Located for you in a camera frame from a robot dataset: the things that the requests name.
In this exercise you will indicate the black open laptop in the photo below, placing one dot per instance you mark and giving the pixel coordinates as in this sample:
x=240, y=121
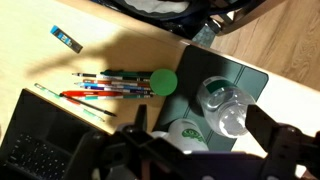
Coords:
x=40, y=140

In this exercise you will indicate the dark green tablet case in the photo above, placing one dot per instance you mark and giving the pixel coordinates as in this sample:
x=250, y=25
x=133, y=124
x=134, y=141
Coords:
x=199, y=67

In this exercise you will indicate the green pen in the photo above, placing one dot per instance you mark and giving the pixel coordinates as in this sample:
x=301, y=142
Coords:
x=122, y=73

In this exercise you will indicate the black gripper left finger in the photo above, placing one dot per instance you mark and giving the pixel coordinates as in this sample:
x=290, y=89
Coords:
x=141, y=117

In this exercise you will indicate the red pen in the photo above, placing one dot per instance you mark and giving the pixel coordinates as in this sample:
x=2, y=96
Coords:
x=99, y=93

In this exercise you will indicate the black thin pen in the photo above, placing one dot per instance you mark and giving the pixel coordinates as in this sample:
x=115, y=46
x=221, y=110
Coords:
x=89, y=105

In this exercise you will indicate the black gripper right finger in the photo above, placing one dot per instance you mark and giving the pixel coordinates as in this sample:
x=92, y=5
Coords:
x=263, y=128

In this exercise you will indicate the blue pen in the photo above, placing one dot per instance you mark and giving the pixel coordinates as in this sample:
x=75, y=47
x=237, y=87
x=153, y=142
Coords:
x=106, y=86

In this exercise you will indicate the green jar lid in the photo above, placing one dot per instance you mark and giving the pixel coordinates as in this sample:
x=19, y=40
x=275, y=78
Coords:
x=163, y=82

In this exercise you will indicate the clear glass jar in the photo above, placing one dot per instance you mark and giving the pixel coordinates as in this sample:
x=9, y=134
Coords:
x=224, y=106

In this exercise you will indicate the light green pencil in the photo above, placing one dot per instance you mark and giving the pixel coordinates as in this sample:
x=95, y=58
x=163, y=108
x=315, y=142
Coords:
x=72, y=103

